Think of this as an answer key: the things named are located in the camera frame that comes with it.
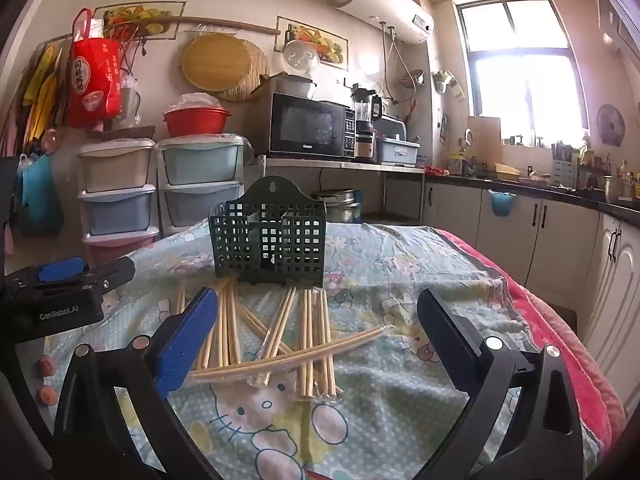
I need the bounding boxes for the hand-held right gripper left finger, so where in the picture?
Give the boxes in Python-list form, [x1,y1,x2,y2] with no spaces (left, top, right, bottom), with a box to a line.
[52,286,221,480]

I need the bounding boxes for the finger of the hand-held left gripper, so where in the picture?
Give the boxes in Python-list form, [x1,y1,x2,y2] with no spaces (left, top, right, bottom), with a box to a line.
[5,256,88,292]
[82,256,137,307]

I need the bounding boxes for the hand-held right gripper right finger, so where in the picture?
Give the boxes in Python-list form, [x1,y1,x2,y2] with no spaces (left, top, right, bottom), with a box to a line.
[416,287,586,480]

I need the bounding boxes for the pile of wooden chopsticks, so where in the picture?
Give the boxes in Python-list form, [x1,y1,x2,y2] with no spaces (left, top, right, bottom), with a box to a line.
[175,275,388,403]

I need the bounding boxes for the black mesh utensil holder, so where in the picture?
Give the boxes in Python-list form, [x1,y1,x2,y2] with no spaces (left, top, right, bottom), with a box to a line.
[209,175,328,288]

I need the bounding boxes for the cartoon cat printed cloth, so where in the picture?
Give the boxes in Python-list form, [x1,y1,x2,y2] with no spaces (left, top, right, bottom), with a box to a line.
[42,220,601,480]

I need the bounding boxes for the cream blue pink drawer tower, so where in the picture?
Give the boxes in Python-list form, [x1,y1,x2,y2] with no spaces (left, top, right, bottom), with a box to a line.
[77,137,161,261]

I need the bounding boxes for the pink blanket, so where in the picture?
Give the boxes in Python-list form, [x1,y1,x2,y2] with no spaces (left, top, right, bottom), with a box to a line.
[435,227,628,461]

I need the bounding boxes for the white kitchen cabinets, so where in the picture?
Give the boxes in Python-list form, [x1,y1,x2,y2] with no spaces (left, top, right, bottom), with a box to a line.
[422,180,640,391]

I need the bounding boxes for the blue hanging trash bag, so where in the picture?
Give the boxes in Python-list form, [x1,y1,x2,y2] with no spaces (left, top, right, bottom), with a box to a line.
[487,189,521,218]

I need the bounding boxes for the pale blue drawer tower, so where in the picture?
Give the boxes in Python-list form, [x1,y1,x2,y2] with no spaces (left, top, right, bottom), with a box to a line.
[156,132,253,236]

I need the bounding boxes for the red plastic basin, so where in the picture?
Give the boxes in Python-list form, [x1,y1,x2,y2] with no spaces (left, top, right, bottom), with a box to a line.
[163,105,232,137]

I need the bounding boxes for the black kitchen countertop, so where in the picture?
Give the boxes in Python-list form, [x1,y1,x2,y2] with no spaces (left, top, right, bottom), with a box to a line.
[425,167,640,226]

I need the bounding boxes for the stacked steel pots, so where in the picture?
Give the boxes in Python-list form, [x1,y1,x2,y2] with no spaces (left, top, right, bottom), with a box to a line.
[311,188,362,224]

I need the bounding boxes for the yellow hanging cloths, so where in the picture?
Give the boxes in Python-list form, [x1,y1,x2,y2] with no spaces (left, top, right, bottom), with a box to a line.
[20,42,71,141]

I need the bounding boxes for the red printed bag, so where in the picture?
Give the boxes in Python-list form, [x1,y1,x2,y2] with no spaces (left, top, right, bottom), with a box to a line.
[67,8,126,131]

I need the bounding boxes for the blue grey plastic crate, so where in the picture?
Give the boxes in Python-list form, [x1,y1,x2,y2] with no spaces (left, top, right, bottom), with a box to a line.
[375,136,421,168]

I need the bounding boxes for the clear plastic bag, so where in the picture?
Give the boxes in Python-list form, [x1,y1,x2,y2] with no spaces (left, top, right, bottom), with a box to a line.
[172,92,223,110]

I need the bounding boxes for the wooden cutting board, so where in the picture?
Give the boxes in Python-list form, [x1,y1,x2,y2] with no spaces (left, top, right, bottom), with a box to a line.
[467,116,502,161]

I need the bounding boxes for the grey knife holder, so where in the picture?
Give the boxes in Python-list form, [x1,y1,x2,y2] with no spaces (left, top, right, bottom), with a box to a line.
[550,142,581,186]

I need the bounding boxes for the metal kitchen shelf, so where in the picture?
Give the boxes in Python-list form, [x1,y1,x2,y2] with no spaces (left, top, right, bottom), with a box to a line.
[252,154,428,226]

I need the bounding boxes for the steel pot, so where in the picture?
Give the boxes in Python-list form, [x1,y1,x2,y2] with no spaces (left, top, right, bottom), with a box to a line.
[602,175,626,203]

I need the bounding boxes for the round wooden board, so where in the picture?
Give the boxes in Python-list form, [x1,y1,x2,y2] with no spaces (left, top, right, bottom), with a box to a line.
[181,34,253,93]

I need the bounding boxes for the black blender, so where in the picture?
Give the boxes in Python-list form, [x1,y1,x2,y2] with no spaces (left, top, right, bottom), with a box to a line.
[350,83,383,161]

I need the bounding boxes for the round woven mat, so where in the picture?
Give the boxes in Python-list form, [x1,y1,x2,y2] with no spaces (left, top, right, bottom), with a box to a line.
[215,40,271,103]

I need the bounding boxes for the black microwave oven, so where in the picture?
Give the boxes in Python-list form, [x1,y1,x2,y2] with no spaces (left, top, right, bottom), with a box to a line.
[267,91,357,159]

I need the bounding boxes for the kitchen window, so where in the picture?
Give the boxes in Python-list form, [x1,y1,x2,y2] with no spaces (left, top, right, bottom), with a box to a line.
[455,0,593,148]

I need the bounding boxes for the grey pot with lid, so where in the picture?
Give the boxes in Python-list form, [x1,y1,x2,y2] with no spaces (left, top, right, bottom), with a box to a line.
[275,74,318,100]

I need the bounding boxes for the long wooden rolling pin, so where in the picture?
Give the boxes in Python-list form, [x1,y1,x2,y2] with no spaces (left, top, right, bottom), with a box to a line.
[107,16,281,36]

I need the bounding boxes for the white water heater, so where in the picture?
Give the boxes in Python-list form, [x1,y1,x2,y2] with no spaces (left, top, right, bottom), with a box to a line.
[330,0,435,46]

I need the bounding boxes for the round wall vent fan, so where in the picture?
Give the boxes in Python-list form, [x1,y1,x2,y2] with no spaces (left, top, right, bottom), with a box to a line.
[596,104,627,147]

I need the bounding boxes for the fruit wall poster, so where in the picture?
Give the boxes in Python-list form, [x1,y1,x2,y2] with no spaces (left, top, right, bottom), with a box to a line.
[275,16,348,65]
[95,1,187,38]

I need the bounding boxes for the water heater hoses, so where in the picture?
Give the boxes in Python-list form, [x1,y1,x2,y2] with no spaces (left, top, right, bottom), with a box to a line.
[380,22,408,106]

